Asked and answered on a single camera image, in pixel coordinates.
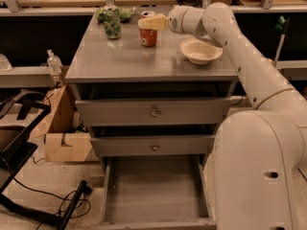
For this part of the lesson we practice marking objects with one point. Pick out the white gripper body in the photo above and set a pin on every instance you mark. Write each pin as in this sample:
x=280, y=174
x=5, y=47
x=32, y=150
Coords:
x=175, y=20

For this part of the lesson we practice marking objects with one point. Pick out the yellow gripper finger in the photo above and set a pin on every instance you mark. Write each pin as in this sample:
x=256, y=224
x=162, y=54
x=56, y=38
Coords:
x=158, y=22

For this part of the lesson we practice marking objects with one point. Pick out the orange soda can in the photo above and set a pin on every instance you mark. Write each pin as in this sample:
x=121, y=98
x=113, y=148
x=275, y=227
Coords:
x=147, y=37

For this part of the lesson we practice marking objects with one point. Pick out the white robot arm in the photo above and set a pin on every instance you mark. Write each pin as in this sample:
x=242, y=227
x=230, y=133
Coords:
x=255, y=151

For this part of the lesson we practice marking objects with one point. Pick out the grey drawer cabinet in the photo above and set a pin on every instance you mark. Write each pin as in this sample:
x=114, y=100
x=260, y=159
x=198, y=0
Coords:
x=104, y=69

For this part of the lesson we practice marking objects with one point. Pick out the grey top drawer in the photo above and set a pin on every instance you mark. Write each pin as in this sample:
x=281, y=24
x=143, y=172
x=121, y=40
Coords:
x=145, y=112

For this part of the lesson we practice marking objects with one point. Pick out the grey middle drawer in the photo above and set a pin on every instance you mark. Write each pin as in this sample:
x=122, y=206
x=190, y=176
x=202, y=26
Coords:
x=152, y=145

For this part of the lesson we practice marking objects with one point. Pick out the grey open bottom drawer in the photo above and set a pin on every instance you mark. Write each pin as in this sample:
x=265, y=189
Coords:
x=164, y=192

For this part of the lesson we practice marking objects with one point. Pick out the green chip bag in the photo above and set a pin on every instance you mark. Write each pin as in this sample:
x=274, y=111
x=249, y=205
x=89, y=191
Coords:
x=125, y=14

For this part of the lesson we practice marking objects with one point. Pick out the white paper bowl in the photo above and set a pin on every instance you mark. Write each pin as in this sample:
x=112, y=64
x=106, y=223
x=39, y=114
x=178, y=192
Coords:
x=199, y=52

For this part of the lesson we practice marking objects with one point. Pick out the reacher grabber tool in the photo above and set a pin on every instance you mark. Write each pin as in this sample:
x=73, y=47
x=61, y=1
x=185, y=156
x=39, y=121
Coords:
x=282, y=26

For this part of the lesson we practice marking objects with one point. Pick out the clear plastic bottle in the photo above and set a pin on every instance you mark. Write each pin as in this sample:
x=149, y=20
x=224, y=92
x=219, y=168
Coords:
x=54, y=62

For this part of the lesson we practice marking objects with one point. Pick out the cardboard box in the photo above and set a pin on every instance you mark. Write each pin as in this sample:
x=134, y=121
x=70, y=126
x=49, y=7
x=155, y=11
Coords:
x=61, y=140

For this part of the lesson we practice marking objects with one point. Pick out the black metal stand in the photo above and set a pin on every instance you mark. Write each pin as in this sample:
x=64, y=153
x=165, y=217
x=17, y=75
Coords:
x=16, y=150

